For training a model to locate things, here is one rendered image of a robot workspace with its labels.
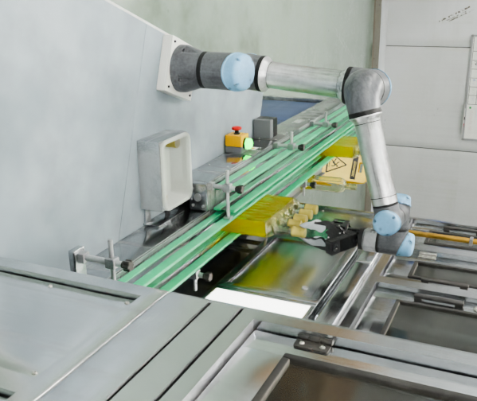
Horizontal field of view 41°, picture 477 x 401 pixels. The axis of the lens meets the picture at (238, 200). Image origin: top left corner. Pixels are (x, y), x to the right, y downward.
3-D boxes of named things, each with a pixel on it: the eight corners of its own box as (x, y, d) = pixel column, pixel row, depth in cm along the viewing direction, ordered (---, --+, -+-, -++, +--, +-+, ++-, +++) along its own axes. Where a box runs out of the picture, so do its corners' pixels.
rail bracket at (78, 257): (54, 294, 162) (128, 311, 153) (46, 232, 157) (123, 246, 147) (66, 286, 166) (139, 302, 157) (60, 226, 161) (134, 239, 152)
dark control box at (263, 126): (252, 137, 274) (270, 138, 271) (252, 118, 271) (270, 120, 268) (260, 133, 281) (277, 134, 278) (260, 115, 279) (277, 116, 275)
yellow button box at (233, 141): (224, 152, 250) (241, 153, 247) (224, 134, 248) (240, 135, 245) (232, 148, 256) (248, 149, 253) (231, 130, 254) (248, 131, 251)
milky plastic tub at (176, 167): (142, 209, 200) (166, 213, 197) (137, 140, 193) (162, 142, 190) (170, 193, 215) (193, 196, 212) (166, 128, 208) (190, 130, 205)
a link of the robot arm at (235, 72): (200, 50, 196) (240, 52, 190) (220, 51, 208) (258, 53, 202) (198, 90, 198) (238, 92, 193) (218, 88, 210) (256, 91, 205)
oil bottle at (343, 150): (315, 155, 316) (372, 160, 304) (315, 144, 314) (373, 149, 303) (318, 152, 321) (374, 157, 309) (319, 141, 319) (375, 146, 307)
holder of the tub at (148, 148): (142, 225, 203) (163, 228, 199) (136, 140, 194) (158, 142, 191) (170, 208, 217) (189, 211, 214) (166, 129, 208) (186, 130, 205)
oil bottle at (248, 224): (216, 230, 222) (272, 239, 213) (215, 215, 220) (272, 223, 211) (223, 224, 227) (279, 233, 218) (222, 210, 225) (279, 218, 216)
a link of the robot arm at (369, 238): (374, 256, 201) (375, 232, 198) (360, 254, 203) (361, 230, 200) (379, 247, 207) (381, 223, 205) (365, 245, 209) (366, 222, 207)
